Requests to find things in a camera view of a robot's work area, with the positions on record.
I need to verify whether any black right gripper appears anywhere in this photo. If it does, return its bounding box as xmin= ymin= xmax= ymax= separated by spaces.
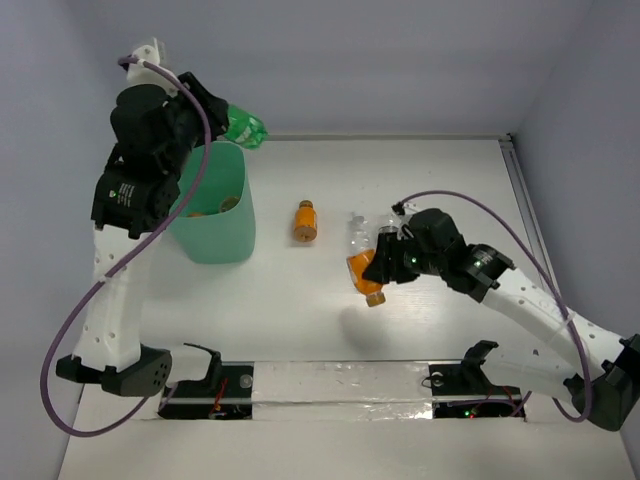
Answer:
xmin=361 ymin=230 xmax=445 ymax=284

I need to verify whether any clear bottle black cap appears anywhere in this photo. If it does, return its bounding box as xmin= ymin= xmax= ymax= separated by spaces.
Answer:
xmin=377 ymin=213 xmax=402 ymax=235

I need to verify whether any small orange juice bottle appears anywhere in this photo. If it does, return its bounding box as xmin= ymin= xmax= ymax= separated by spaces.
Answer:
xmin=346 ymin=248 xmax=386 ymax=307

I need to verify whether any clear crushed water bottle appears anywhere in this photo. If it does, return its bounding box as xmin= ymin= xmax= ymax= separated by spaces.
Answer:
xmin=348 ymin=214 xmax=375 ymax=257

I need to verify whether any green plastic soda bottle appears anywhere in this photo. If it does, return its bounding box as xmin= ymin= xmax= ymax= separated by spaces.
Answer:
xmin=224 ymin=104 xmax=268 ymax=150

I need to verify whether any orange blue label drink bottle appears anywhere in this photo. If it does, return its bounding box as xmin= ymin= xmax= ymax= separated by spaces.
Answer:
xmin=219 ymin=196 xmax=240 ymax=213

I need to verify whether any orange juice bottle gold cap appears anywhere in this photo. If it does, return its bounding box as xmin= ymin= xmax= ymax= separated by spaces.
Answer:
xmin=293 ymin=200 xmax=317 ymax=243

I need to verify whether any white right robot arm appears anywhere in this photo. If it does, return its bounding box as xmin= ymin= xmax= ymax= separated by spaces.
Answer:
xmin=363 ymin=209 xmax=639 ymax=432

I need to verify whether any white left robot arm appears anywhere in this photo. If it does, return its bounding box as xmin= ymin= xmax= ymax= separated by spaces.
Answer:
xmin=55 ymin=72 xmax=229 ymax=397

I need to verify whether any green plastic bin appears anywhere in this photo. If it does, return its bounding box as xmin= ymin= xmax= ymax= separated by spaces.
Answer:
xmin=169 ymin=141 xmax=256 ymax=264

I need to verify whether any silver foil tape strip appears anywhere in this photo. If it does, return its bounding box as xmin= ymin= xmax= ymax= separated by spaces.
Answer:
xmin=251 ymin=361 xmax=433 ymax=422

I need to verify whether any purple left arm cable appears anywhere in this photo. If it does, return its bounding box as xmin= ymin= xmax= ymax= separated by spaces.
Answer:
xmin=39 ymin=55 xmax=213 ymax=439

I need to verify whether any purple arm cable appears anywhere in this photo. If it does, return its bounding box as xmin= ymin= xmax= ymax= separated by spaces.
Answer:
xmin=39 ymin=55 xmax=213 ymax=439
xmin=392 ymin=189 xmax=595 ymax=424

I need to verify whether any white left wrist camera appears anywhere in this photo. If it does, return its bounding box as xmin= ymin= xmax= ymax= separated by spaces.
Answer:
xmin=123 ymin=37 xmax=178 ymax=96

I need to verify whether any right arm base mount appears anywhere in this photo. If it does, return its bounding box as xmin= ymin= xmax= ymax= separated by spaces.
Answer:
xmin=420 ymin=340 xmax=526 ymax=420

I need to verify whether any aluminium table edge rail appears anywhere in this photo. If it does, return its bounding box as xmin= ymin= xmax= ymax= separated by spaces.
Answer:
xmin=498 ymin=135 xmax=558 ymax=287

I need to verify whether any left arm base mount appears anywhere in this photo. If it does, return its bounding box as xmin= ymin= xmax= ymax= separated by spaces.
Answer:
xmin=157 ymin=343 xmax=255 ymax=421

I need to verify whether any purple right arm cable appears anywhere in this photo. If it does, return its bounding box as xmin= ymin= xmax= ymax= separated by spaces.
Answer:
xmin=392 ymin=189 xmax=595 ymax=424

